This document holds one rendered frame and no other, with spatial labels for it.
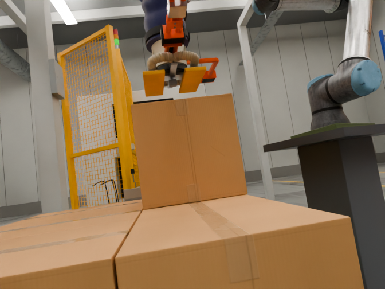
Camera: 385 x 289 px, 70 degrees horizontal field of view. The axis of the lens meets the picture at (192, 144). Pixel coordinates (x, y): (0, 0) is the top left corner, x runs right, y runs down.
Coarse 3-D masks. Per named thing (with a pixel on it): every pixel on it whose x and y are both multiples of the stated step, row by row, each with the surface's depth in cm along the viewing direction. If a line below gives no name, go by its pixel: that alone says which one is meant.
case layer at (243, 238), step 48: (0, 240) 76; (48, 240) 65; (96, 240) 57; (144, 240) 51; (192, 240) 46; (240, 240) 45; (288, 240) 45; (336, 240) 46; (0, 288) 40; (48, 288) 41; (96, 288) 41; (144, 288) 42; (192, 288) 43; (240, 288) 44; (288, 288) 45; (336, 288) 45
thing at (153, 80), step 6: (144, 72) 122; (150, 72) 122; (156, 72) 123; (162, 72) 123; (144, 78) 126; (150, 78) 127; (156, 78) 128; (162, 78) 129; (144, 84) 134; (150, 84) 135; (156, 84) 137; (162, 84) 138; (150, 90) 144; (156, 90) 146; (162, 90) 147
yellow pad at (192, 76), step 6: (204, 66) 126; (186, 72) 126; (192, 72) 127; (198, 72) 128; (204, 72) 129; (186, 78) 134; (192, 78) 135; (198, 78) 136; (180, 84) 146; (186, 84) 143; (192, 84) 145; (198, 84) 146; (180, 90) 152; (186, 90) 153; (192, 90) 155
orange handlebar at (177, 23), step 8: (168, 0) 92; (184, 0) 92; (168, 24) 105; (176, 24) 106; (168, 32) 112; (176, 32) 113; (168, 48) 126; (176, 48) 127; (216, 64) 154; (208, 72) 169
